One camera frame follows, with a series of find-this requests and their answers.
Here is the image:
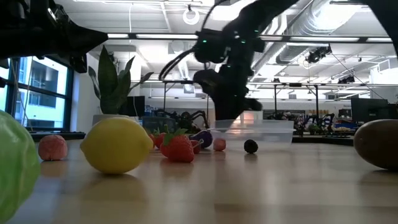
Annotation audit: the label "black beam with lights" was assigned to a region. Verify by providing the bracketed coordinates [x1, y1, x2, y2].
[107, 32, 392, 44]

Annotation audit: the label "black computer monitor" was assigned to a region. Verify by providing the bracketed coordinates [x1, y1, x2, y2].
[350, 97, 389, 124]
[119, 95, 146, 118]

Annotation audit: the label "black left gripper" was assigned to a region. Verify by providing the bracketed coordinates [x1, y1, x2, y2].
[21, 0, 109, 59]

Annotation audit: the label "black background rig stand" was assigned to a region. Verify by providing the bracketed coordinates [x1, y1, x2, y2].
[273, 82, 320, 121]
[162, 79, 210, 125]

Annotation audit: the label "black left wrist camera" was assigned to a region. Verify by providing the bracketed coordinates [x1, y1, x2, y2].
[67, 53, 89, 75]

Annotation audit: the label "brown toy kiwi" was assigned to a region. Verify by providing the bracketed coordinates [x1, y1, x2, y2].
[353, 118, 398, 171]

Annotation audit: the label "black framed window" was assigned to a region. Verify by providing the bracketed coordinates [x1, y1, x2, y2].
[0, 55, 75, 132]

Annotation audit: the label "white hanging ring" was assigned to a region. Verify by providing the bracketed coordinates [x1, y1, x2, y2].
[182, 7, 201, 26]

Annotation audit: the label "dark mesh chair back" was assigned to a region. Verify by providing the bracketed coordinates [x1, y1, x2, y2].
[142, 116, 177, 133]

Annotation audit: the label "pink toy raspberry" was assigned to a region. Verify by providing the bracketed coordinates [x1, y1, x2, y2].
[37, 134, 68, 162]
[212, 138, 227, 152]

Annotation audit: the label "red toy cherry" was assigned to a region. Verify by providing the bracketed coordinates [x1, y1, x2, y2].
[189, 138, 205, 155]

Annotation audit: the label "black background robot arms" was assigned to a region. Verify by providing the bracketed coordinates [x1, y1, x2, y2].
[155, 109, 210, 134]

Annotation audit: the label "white plant pot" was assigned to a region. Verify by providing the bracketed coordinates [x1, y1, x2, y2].
[91, 113, 139, 125]

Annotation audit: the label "black aluminium table frame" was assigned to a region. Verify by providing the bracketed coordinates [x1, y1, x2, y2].
[29, 130, 355, 147]

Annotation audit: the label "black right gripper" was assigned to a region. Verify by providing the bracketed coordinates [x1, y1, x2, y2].
[192, 24, 266, 121]

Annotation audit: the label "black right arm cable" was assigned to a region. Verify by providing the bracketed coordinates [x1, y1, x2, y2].
[157, 45, 200, 82]

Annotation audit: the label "purple toy eggplant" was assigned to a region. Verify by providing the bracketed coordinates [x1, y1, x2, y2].
[188, 129, 214, 149]

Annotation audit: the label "yellow toy lemon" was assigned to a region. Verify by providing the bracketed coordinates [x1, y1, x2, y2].
[80, 116, 155, 175]

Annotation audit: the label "silver ventilation duct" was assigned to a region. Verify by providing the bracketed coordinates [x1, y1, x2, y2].
[253, 0, 368, 74]

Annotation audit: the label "clear plastic tupperware container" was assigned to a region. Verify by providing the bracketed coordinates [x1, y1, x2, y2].
[208, 119, 295, 152]

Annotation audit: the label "black ceiling camera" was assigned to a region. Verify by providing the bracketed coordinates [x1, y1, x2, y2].
[305, 45, 333, 65]

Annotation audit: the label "green snake plant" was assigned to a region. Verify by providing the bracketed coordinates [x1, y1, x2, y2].
[87, 45, 155, 115]

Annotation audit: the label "black toy blackberry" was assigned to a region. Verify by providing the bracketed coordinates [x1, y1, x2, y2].
[243, 139, 259, 154]

